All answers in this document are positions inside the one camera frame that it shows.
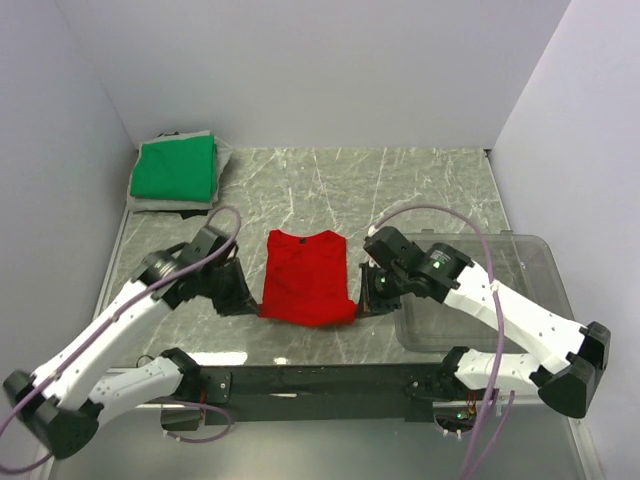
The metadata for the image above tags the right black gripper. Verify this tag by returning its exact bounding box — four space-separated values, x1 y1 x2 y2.
356 259 410 318

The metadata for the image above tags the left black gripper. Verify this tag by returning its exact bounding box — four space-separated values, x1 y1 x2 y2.
200 255 261 316

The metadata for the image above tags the red t shirt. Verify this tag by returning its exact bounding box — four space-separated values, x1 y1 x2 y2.
260 230 356 328

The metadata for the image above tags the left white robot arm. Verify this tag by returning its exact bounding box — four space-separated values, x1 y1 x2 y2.
3 226 257 460

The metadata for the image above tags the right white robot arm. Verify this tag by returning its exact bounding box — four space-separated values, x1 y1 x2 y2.
357 226 611 419

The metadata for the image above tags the black base beam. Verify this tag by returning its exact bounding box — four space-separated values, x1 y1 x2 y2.
172 363 472 422

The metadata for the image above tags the folded green t shirt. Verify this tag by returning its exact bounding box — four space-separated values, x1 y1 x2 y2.
130 135 217 203

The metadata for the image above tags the clear plastic bin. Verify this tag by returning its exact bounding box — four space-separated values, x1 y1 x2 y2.
394 230 574 355

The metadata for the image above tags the aluminium rail frame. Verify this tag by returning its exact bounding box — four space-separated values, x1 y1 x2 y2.
29 149 606 480

